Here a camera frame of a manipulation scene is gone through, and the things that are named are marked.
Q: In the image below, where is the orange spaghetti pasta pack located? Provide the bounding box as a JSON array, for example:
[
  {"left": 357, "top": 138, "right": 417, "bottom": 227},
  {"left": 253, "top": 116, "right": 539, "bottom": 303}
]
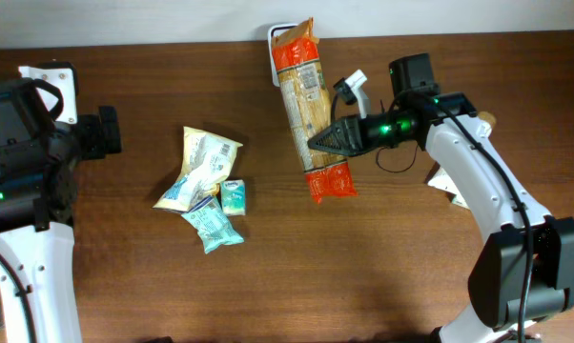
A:
[{"left": 270, "top": 17, "right": 357, "bottom": 203}]

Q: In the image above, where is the white cream tube gold cap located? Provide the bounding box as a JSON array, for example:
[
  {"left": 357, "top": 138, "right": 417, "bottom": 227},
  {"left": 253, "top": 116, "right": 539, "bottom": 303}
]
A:
[{"left": 427, "top": 110, "right": 498, "bottom": 196}]

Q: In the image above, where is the cream white snack bag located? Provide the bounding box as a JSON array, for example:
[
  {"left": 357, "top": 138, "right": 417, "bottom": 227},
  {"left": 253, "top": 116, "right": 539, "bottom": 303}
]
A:
[{"left": 153, "top": 127, "right": 242, "bottom": 213}]

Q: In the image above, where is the green Kleenex tissue pack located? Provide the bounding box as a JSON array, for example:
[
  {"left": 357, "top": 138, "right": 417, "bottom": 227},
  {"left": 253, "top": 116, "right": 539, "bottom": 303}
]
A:
[{"left": 220, "top": 180, "right": 246, "bottom": 216}]

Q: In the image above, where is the small teal snack bag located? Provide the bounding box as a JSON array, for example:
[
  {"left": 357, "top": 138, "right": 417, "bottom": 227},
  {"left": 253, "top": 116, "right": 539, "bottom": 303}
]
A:
[{"left": 182, "top": 196, "right": 244, "bottom": 254}]

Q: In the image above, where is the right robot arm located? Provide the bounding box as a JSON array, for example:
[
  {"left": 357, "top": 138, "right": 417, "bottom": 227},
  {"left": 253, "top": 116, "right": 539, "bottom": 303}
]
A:
[{"left": 308, "top": 53, "right": 574, "bottom": 342}]

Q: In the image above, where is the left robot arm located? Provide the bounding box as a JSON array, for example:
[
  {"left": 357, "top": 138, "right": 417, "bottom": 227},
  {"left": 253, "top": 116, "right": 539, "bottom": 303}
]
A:
[{"left": 0, "top": 78, "right": 122, "bottom": 342}]

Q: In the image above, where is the white barcode scanner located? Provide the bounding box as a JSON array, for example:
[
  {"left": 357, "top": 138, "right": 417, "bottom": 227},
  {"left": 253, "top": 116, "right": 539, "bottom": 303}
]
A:
[{"left": 267, "top": 22, "right": 300, "bottom": 89}]

